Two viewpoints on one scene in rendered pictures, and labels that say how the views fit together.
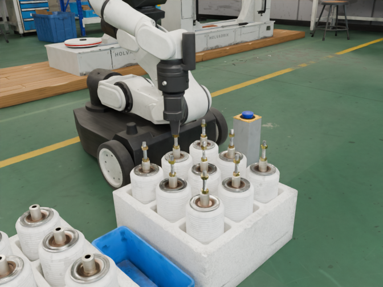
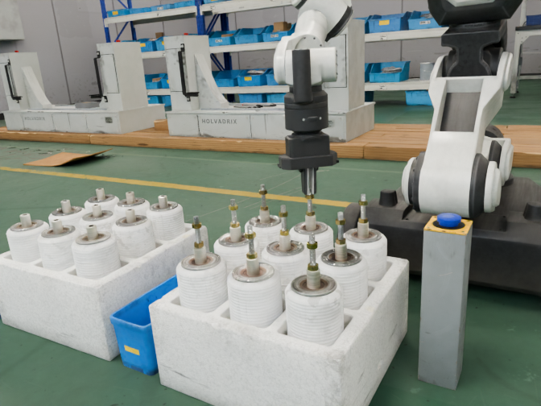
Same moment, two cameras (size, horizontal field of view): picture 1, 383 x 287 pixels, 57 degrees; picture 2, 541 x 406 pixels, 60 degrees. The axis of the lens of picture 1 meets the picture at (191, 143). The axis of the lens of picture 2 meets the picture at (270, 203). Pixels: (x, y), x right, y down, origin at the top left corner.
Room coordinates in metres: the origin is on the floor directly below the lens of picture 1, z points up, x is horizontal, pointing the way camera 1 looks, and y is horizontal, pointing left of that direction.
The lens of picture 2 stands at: (0.64, -0.85, 0.61)
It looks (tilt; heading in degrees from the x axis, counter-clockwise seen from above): 17 degrees down; 75
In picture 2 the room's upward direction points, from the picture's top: 4 degrees counter-clockwise
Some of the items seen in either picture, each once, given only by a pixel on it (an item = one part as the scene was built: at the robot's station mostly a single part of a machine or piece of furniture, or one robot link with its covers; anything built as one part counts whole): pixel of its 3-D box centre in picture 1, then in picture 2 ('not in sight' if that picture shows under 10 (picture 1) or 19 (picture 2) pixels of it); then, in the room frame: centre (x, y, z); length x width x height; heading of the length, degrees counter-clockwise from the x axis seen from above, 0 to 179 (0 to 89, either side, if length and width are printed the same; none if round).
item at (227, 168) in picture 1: (230, 181); (341, 301); (0.97, -0.12, 0.16); 0.10 x 0.10 x 0.18
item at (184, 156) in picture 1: (176, 156); (311, 228); (0.97, 0.05, 0.25); 0.08 x 0.08 x 0.01
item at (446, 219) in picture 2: (247, 115); (448, 221); (1.14, -0.20, 0.32); 0.04 x 0.04 x 0.02
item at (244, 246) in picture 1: (204, 215); (289, 320); (0.89, -0.03, 0.09); 0.39 x 0.39 x 0.18; 43
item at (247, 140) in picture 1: (245, 157); (443, 304); (1.14, -0.20, 0.16); 0.07 x 0.07 x 0.31; 43
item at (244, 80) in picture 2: not in sight; (257, 76); (2.31, 5.46, 0.36); 0.50 x 0.38 x 0.21; 44
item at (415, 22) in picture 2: not in sight; (430, 18); (3.88, 3.86, 0.90); 0.50 x 0.38 x 0.21; 42
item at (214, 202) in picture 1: (204, 203); (200, 261); (0.72, -0.03, 0.25); 0.08 x 0.08 x 0.01
